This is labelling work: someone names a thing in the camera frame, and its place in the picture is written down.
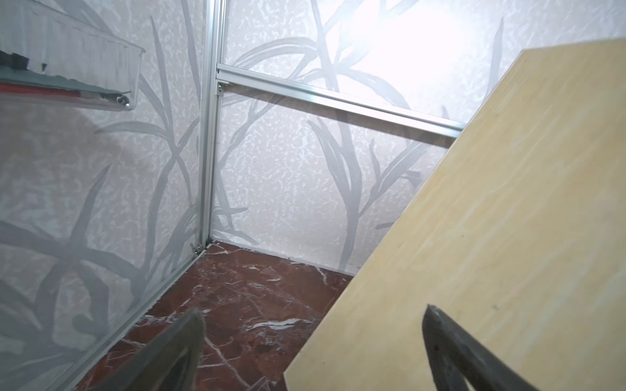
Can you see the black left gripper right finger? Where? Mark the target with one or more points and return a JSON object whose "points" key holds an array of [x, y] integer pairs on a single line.
{"points": [[460, 362]]}

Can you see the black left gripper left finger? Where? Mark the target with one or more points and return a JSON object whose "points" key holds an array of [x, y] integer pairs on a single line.
{"points": [[169, 362]]}

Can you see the light plywood board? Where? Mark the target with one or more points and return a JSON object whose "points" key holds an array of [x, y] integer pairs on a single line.
{"points": [[518, 236]]}

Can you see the aluminium frame rails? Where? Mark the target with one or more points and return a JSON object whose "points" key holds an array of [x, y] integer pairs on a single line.
{"points": [[216, 75]]}

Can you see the clear plastic wall bin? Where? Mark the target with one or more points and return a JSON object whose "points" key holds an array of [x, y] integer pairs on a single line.
{"points": [[50, 57]]}

